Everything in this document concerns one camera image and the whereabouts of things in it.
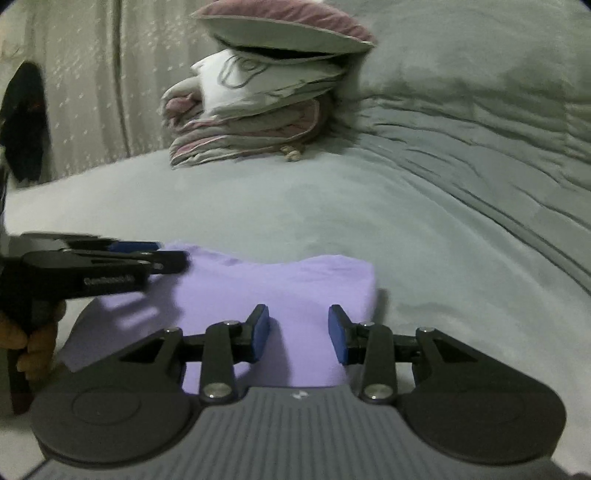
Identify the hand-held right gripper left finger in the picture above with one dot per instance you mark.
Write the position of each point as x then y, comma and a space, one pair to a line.
261, 332

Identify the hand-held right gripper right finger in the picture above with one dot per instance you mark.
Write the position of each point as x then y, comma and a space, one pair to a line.
336, 334

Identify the grey bed cover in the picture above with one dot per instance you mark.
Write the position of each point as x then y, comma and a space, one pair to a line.
277, 207

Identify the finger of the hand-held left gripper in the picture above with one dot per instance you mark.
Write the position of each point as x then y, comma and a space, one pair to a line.
171, 263
134, 248

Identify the beige knotted tassel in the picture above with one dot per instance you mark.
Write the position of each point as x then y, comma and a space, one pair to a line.
292, 153

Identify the purple pants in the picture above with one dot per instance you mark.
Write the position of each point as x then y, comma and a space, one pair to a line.
286, 286

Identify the person's left hand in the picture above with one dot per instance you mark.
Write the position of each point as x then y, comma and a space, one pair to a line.
39, 350

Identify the grey star-patterned curtain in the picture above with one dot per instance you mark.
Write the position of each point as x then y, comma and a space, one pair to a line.
157, 55
78, 83

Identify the grey quilted bedspread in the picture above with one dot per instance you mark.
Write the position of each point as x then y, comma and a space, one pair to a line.
461, 138

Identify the pink and grey pillow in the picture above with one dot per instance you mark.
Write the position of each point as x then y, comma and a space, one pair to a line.
295, 27

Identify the black hanging jacket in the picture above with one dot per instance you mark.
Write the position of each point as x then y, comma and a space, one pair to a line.
25, 124

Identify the folded floral quilt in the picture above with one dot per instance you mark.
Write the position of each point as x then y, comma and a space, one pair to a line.
249, 101

